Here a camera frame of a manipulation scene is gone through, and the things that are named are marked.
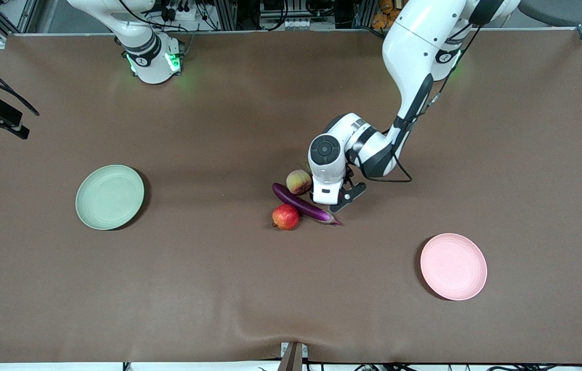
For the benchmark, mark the long purple eggplant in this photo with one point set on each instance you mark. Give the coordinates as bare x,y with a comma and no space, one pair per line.
296,202

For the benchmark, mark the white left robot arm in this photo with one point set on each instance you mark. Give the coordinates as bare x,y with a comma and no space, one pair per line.
414,56

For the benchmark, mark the light green round plate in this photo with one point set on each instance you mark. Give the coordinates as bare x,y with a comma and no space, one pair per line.
109,197

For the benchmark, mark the white power strip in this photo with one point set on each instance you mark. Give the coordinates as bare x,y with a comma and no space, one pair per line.
183,13

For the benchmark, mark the grey table edge bracket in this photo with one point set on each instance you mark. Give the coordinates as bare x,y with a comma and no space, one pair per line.
291,360

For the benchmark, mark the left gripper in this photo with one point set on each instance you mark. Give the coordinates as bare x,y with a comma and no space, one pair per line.
311,196

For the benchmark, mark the dark grey rounded seat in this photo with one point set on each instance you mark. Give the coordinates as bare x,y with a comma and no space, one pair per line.
559,13

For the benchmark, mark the brown table cloth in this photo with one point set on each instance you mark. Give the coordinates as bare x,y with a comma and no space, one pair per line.
291,309

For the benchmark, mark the yellow pink peach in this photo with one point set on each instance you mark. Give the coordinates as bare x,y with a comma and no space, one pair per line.
297,182

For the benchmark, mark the bag of orange snacks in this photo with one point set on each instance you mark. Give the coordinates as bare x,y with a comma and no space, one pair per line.
381,18

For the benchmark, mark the red round apple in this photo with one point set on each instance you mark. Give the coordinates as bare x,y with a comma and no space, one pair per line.
285,217

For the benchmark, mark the pink round plate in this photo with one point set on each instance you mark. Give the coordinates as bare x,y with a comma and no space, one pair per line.
453,267

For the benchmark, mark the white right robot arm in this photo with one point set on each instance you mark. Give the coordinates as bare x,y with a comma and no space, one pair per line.
152,67

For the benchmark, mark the aluminium frame post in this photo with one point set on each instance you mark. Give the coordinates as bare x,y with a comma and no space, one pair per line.
226,15
365,13

